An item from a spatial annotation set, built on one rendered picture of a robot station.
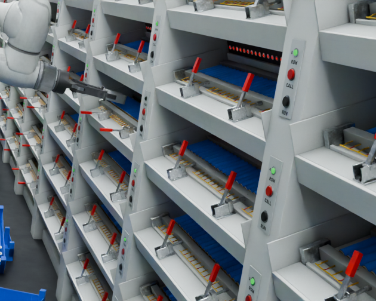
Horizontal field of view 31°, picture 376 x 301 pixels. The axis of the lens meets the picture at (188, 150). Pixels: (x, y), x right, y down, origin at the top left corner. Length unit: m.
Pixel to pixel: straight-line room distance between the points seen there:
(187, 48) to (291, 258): 0.75
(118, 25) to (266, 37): 1.23
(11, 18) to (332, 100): 1.24
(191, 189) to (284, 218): 0.43
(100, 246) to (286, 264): 1.13
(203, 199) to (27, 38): 0.89
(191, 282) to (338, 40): 0.68
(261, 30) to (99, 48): 1.22
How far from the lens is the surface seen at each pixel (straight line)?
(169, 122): 1.70
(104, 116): 2.19
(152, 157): 1.71
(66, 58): 3.05
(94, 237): 2.23
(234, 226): 1.26
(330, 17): 1.04
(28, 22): 2.06
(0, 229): 2.96
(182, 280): 1.48
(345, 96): 1.07
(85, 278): 2.35
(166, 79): 1.68
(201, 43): 1.70
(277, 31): 1.14
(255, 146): 1.17
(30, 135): 3.63
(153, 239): 1.69
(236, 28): 1.30
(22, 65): 2.10
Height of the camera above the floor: 1.10
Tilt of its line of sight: 11 degrees down
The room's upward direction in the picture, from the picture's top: 9 degrees clockwise
